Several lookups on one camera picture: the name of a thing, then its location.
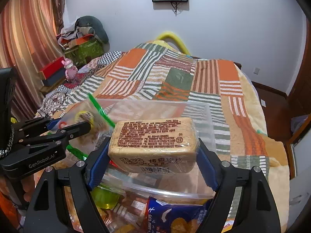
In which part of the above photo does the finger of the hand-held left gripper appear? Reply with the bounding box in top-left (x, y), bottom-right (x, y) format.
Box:
top-left (18, 121), bottom-right (92, 151)
top-left (12, 117), bottom-right (62, 136)

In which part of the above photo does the yellow hoop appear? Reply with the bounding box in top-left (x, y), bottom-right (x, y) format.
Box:
top-left (155, 30), bottom-right (191, 55)

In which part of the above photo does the checkered patchwork quilt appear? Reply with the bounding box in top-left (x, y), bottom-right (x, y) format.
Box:
top-left (78, 50), bottom-right (128, 78)

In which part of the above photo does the pile of clothes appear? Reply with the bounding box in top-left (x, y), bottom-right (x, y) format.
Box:
top-left (56, 24), bottom-right (96, 47)

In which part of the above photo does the yellow snack packet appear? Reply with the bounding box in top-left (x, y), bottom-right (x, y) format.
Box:
top-left (222, 220), bottom-right (238, 233)

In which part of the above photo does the pink toy figure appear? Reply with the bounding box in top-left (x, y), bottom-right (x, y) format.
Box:
top-left (62, 58), bottom-right (79, 81)

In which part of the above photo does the wooden door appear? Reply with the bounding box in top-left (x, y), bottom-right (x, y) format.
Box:
top-left (286, 10), bottom-right (311, 105)

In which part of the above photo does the dark grey box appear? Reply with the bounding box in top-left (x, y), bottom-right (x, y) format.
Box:
top-left (41, 70), bottom-right (69, 87)

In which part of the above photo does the striped orange curtain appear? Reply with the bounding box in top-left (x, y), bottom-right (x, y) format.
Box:
top-left (0, 0), bottom-right (67, 122)

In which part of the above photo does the brown striped snack packet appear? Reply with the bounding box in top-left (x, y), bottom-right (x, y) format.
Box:
top-left (107, 190), bottom-right (151, 233)

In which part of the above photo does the orange snack packet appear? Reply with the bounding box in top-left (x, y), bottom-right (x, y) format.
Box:
top-left (0, 190), bottom-right (26, 233)

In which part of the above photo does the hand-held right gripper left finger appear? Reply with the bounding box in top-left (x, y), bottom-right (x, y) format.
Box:
top-left (23, 137), bottom-right (114, 233)

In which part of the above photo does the blue chips bag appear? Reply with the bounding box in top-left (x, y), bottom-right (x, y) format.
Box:
top-left (146, 196), bottom-right (212, 233)

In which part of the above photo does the white sliding wardrobe door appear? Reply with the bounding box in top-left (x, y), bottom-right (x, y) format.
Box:
top-left (288, 113), bottom-right (311, 226)

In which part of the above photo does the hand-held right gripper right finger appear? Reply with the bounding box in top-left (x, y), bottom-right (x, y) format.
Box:
top-left (197, 138), bottom-right (288, 233)

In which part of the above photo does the green jelly cup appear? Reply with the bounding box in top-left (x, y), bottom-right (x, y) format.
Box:
top-left (91, 184), bottom-right (122, 210)

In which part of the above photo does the person's left hand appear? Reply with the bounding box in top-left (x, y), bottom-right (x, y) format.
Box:
top-left (19, 172), bottom-right (40, 204)

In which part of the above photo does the black white braided cord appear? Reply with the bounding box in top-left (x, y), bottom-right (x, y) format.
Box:
top-left (0, 126), bottom-right (15, 159)

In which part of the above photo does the striped patchwork blanket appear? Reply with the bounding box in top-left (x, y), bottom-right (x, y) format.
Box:
top-left (36, 41), bottom-right (270, 175)

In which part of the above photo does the red box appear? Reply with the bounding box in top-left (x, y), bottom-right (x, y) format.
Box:
top-left (39, 56), bottom-right (66, 80)

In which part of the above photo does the clear plastic bin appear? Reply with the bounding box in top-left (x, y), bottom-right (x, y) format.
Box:
top-left (90, 98), bottom-right (220, 199)

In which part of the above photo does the patterned cloth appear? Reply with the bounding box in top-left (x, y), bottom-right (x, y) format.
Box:
top-left (41, 87), bottom-right (78, 118)

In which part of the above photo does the sliced bread packet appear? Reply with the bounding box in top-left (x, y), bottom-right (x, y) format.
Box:
top-left (107, 117), bottom-right (200, 174)

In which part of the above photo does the green cardboard box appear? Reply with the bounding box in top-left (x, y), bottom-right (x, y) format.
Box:
top-left (64, 37), bottom-right (105, 67)

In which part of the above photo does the clear zip bag green seal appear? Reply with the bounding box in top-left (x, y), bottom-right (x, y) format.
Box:
top-left (46, 93), bottom-right (117, 162)

